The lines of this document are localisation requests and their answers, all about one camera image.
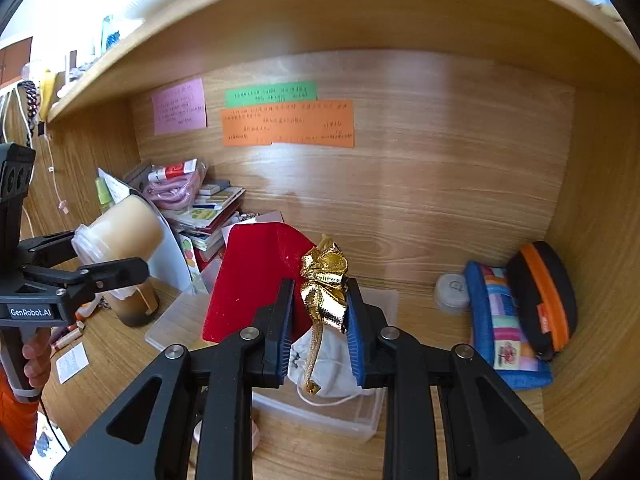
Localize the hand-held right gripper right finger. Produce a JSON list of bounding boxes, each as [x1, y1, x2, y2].
[[344, 277, 581, 480]]

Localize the person's left hand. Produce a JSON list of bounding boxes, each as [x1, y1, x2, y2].
[[22, 326, 54, 385]]

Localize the yellow hanging cloth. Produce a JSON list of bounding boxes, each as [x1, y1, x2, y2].
[[39, 71, 57, 122]]

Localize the pink sticky note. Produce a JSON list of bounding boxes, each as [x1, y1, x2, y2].
[[151, 78, 208, 136]]

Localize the fruit print carton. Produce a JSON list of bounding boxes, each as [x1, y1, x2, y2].
[[179, 236, 200, 282]]

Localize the wooden desktop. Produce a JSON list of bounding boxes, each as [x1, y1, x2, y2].
[[25, 270, 557, 480]]

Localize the pink coiled cord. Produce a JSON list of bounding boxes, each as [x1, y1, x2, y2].
[[144, 162, 209, 211]]

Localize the wooden shelf board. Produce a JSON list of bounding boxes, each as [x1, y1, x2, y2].
[[46, 0, 640, 124]]

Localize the green packet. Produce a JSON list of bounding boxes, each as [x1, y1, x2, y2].
[[96, 176, 114, 214]]

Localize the white standing pouch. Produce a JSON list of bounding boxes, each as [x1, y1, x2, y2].
[[149, 205, 197, 297]]

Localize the green sticky note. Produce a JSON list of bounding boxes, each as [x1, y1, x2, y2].
[[224, 81, 318, 108]]

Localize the white cloth bag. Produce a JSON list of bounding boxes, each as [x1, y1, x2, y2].
[[286, 327, 372, 407]]

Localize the small pink tube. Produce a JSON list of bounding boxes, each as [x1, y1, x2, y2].
[[49, 326, 85, 352]]

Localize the beaded cord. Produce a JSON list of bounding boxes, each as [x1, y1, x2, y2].
[[24, 79, 42, 128]]

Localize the person's left forearm orange sleeve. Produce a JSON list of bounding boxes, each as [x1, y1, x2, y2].
[[0, 360, 43, 461]]

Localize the small white card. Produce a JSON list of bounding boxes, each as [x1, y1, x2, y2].
[[55, 346, 90, 384]]

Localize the red and white tube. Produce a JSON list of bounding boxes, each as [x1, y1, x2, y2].
[[148, 158, 199, 184]]

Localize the brown cabinet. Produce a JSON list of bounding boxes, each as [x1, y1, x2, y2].
[[0, 36, 34, 87]]

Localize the beige plastic cup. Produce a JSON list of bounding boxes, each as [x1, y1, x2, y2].
[[71, 194, 174, 272]]

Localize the stack of books and cards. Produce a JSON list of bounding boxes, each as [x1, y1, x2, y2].
[[164, 179, 247, 262]]

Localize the orange sticky note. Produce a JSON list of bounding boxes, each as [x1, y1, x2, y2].
[[219, 99, 356, 150]]

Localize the red velvet pouch gold bow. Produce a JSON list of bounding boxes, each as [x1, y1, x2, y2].
[[201, 222, 351, 345]]

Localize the blue patchwork pencil case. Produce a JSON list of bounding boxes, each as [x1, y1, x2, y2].
[[462, 260, 554, 391]]

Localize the small white round jar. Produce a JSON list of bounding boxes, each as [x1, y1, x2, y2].
[[433, 272, 471, 316]]

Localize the white rectangular box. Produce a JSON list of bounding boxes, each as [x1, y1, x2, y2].
[[241, 212, 285, 226]]

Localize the black case orange zipper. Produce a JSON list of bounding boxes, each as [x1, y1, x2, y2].
[[504, 240, 579, 362]]

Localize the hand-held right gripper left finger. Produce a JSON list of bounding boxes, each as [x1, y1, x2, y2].
[[50, 277, 296, 480]]

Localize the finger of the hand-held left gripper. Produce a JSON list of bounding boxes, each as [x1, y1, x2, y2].
[[15, 229, 83, 269], [22, 256, 151, 312]]

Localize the brown glass jar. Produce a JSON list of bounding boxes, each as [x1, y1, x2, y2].
[[102, 282, 161, 329]]

